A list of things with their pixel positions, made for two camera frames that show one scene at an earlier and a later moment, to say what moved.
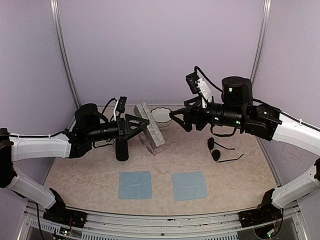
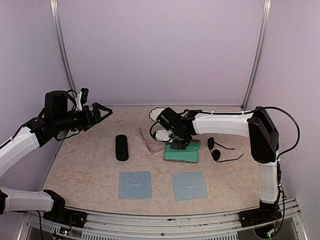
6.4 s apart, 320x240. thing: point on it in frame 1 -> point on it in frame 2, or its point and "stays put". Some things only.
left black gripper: [122, 127] -> [89, 119]
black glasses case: [121, 149] stays put
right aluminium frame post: [261, 42] stays put
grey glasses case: [151, 131] -> [190, 154]
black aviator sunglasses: [216, 153] stays put
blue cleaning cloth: [189, 185] stays put
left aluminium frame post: [66, 60] stays put
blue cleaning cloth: [135, 185] stays put
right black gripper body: [202, 121] -> [182, 144]
